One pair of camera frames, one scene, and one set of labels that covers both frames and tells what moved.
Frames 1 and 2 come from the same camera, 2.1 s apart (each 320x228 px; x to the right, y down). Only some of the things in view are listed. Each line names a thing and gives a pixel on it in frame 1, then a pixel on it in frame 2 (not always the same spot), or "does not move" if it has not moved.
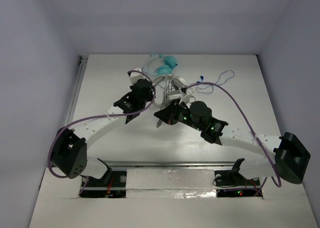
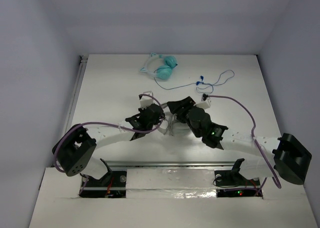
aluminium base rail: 164,164 does not move
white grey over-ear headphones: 173,85 -> 174,127
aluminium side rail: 83,62 does not move
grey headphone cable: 165,100 -> 169,130
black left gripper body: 149,88 -> 136,122
